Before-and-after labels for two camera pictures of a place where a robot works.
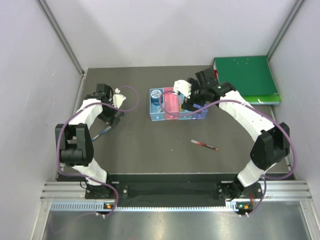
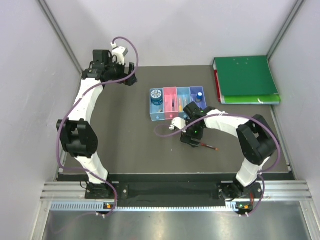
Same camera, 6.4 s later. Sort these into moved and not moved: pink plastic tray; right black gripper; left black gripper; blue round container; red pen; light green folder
Moved: right black gripper; left black gripper
Not moved: red pen; blue round container; light green folder; pink plastic tray
